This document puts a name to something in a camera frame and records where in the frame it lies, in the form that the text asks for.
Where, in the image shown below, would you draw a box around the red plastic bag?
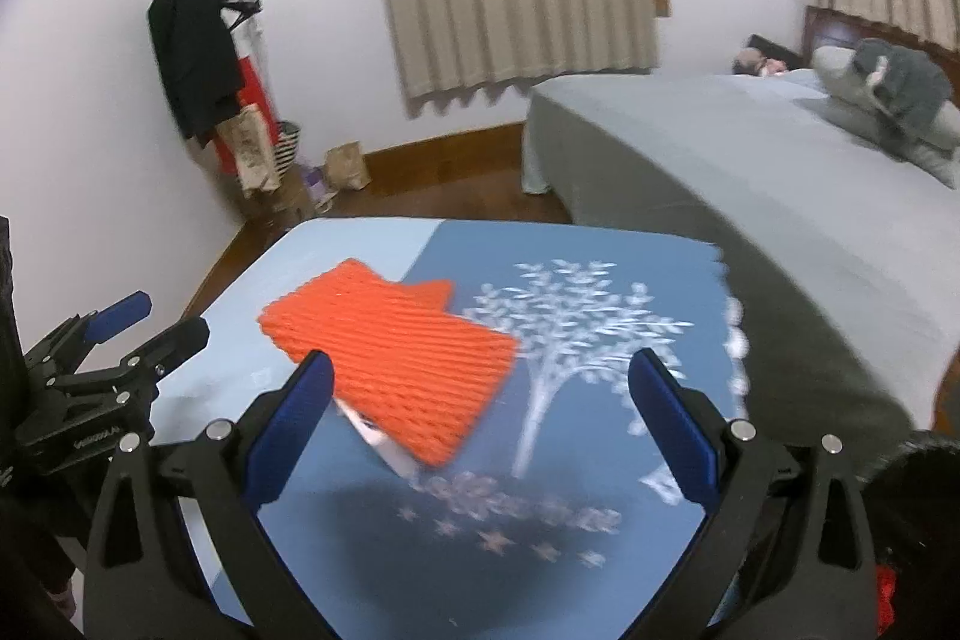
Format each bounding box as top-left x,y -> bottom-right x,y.
875,564 -> 896,638

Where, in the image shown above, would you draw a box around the large orange foam net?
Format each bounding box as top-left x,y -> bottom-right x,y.
259,259 -> 519,468

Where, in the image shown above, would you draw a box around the white medicine box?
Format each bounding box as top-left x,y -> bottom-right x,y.
335,398 -> 420,481

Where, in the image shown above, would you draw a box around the small orange foam net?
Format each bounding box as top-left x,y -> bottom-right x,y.
400,280 -> 455,312

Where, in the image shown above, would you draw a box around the black trash bin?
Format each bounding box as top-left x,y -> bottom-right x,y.
861,432 -> 958,638

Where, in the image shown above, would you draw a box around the blue tree-print tablecloth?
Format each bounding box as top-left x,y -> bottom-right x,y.
151,218 -> 745,638

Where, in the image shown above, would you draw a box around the grey sheeted bed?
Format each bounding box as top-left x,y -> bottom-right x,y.
524,74 -> 958,458

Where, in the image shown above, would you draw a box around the beige printed tote bag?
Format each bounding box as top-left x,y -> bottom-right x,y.
223,104 -> 280,197

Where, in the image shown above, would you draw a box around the striped basket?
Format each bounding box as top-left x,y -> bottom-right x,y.
274,120 -> 301,177

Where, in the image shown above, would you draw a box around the red hanging bag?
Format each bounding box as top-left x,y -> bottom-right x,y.
213,56 -> 283,178

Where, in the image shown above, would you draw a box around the brown paper bag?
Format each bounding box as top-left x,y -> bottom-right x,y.
324,142 -> 371,191

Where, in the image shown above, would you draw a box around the black hanging coat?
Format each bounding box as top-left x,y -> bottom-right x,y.
146,0 -> 244,146

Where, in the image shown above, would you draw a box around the grey pillow stack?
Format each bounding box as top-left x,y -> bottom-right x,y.
811,46 -> 958,190

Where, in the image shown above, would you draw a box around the pink stuffed toy on bed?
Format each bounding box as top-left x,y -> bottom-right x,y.
732,34 -> 804,76

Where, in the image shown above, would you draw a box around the dark grey folded clothes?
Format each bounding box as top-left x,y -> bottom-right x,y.
851,37 -> 958,156

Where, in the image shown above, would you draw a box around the wooden headboard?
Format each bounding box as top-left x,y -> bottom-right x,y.
800,5 -> 960,104

